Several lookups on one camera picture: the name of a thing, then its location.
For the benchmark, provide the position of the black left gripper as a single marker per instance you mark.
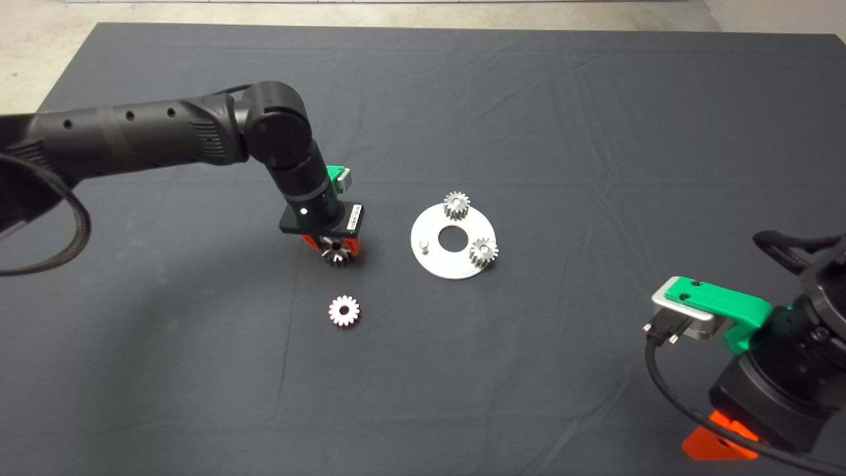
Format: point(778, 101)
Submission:
point(355, 218)

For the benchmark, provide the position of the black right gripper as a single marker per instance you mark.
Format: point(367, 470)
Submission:
point(773, 403)

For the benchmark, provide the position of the large steel gear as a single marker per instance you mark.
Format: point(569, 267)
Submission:
point(337, 254)

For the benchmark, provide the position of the small steel gear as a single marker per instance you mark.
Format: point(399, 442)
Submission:
point(483, 252)
point(456, 206)
point(344, 317)

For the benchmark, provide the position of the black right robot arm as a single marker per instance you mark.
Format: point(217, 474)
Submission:
point(819, 311)

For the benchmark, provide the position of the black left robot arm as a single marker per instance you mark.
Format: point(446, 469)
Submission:
point(132, 139)

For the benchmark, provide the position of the round metal plate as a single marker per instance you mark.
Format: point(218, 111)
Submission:
point(449, 268)

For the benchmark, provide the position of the dark grey table cloth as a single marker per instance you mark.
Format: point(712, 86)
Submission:
point(595, 132)

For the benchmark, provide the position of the left green camera mount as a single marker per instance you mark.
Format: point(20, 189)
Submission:
point(336, 180)

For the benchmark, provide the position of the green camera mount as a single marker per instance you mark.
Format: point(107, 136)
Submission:
point(336, 180)
point(717, 299)

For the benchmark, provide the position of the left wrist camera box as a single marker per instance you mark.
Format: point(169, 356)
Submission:
point(346, 178)

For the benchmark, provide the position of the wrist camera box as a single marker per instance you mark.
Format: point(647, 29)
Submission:
point(346, 178)
point(697, 327)

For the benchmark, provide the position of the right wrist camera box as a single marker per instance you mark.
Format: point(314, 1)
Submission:
point(697, 327)

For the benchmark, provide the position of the right green camera mount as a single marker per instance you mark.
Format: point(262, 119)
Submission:
point(717, 299)

